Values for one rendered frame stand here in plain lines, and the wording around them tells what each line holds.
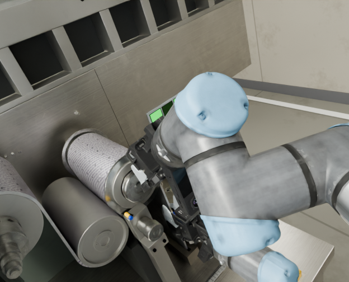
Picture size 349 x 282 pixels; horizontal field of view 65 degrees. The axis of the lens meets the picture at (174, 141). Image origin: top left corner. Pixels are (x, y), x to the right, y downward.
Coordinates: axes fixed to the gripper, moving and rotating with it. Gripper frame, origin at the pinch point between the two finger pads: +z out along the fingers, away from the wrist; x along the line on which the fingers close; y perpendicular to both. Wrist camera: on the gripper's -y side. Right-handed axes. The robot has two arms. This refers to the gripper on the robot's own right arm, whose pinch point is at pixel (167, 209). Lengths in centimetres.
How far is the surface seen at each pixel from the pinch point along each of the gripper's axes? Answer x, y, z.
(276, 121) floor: -198, -109, 97
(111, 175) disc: 10.0, 21.3, -3.1
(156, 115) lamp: -23.9, 10.5, 29.3
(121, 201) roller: 10.9, 14.8, -3.5
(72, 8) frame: -11, 52, 30
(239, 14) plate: -81, 29, 30
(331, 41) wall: -254, -45, 66
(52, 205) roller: 21.7, 13.2, 14.7
